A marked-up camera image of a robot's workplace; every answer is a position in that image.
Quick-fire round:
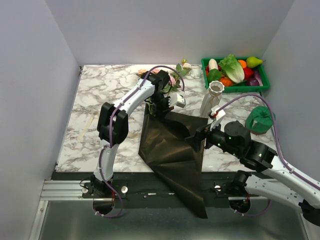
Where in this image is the pink flower bouquet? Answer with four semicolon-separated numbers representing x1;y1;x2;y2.
137;63;191;115

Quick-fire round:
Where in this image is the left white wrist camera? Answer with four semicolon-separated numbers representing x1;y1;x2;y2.
168;92;187;108

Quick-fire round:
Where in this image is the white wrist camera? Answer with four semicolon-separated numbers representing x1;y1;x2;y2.
168;92;187;108
208;105;226;131

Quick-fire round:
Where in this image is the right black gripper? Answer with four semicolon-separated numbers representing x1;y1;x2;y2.
184;116;241;157

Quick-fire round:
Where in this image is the jute twine on vase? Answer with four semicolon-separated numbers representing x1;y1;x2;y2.
205;95;221;114

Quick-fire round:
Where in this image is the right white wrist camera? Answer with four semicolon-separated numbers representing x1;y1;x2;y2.
208;105;226;131

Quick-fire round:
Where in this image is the toy orange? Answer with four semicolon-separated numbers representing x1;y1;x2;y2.
238;59;247;69

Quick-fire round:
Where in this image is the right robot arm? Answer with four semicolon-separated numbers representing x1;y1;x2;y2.
185;121;320;226

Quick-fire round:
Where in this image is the red toy pepper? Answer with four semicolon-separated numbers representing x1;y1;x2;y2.
243;67;254;80

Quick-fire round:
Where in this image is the toy pear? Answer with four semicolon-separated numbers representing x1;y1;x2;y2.
246;56;264;69

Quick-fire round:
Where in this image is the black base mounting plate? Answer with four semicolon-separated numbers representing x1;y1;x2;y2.
51;171;254;212

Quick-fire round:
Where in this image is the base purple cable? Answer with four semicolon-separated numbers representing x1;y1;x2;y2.
94;184;125;219
233;201;272;217

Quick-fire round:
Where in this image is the black wrapping paper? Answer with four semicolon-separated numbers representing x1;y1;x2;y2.
138;107;208;219

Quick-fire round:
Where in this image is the green rolled cloth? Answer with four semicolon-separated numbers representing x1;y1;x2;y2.
245;106;273;135

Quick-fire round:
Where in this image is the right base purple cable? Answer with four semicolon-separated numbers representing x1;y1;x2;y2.
233;201;272;217

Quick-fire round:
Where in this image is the white toy radish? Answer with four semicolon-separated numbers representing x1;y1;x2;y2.
208;58;219;71

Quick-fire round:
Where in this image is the white ribbed vase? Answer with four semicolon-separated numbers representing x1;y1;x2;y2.
199;81;225;118

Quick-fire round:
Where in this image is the cream ribbon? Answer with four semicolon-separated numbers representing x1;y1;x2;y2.
76;112;141;142

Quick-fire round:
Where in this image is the toy lettuce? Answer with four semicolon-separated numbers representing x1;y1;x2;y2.
218;54;245;84

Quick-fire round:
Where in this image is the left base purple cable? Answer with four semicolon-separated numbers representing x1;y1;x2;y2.
94;184;125;219

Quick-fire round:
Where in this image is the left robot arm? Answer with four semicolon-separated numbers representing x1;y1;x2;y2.
93;70;173;198

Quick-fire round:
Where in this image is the orange toy carrot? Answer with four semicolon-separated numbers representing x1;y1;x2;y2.
219;77;234;87

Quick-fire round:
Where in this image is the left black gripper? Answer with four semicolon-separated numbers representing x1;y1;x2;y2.
149;92;174;122

